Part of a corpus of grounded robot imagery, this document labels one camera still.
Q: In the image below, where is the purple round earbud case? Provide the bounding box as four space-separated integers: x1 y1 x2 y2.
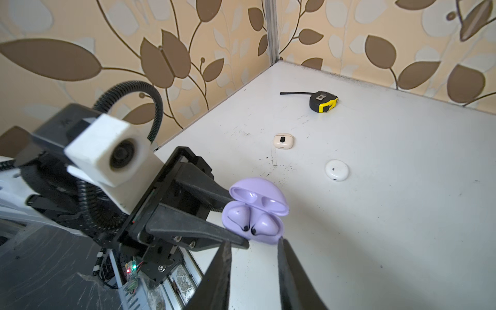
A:
222 178 289 245

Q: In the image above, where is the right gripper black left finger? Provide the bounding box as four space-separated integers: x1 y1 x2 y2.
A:
184 242 232 310

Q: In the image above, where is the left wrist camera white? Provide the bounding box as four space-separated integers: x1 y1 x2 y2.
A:
64 114 164 214

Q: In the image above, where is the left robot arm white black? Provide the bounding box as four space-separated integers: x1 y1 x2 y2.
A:
1 80 249 284

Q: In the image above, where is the white round earbud case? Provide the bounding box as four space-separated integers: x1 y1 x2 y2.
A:
325 160 350 182

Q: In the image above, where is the black yellow tape measure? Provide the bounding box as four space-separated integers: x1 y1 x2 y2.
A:
280 91 339 113

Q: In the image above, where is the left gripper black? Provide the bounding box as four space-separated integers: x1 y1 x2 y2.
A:
112 147 249 287

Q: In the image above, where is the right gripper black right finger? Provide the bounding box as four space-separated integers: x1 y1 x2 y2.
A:
278 238 327 309

